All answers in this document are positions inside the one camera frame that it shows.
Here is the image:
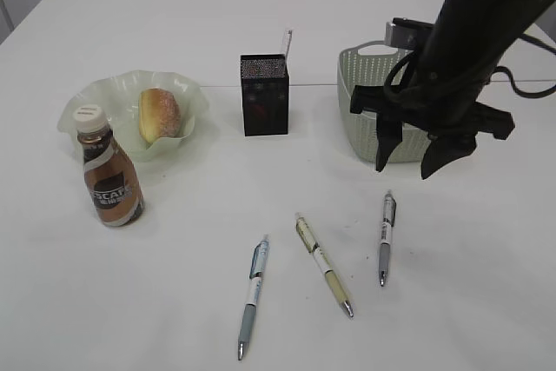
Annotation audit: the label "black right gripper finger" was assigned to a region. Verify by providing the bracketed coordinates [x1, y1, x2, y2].
[420, 135, 477, 179]
[375, 116, 403, 172]

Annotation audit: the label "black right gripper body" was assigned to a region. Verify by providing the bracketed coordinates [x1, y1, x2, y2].
[349, 62, 515, 140]

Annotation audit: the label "clear plastic ruler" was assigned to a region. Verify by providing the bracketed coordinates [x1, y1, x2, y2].
[280, 28, 294, 60]

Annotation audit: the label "sugared bread roll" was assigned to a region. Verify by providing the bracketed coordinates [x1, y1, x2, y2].
[139, 88, 181, 144]

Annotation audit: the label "brown Nescafe coffee bottle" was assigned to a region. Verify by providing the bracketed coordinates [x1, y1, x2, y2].
[73, 104, 144, 228]

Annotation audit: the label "pink pencil sharpener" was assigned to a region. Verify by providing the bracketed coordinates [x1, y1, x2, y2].
[250, 103, 268, 123]

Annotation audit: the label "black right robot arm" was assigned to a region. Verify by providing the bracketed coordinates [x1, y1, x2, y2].
[350, 0, 555, 178]

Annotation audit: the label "pale green plastic basket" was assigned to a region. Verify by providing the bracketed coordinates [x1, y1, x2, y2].
[337, 41, 430, 163]

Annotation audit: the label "grey grip ballpoint pen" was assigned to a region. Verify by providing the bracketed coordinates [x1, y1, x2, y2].
[378, 190, 397, 287]

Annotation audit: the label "cream grip ballpoint pen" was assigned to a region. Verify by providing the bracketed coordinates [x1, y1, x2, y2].
[295, 213, 354, 319]

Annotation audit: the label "black mesh pen holder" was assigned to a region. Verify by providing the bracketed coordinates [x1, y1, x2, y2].
[240, 54, 289, 136]

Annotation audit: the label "blue grip ballpoint pen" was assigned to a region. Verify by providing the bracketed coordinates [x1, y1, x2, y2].
[237, 235, 269, 361]

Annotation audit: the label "pale green wavy glass plate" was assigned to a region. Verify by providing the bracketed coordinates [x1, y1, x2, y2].
[57, 70, 209, 162]

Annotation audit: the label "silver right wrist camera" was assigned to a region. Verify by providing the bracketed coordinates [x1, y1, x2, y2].
[384, 17, 434, 50]

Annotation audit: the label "black cable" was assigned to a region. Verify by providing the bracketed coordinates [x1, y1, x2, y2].
[384, 34, 556, 101]

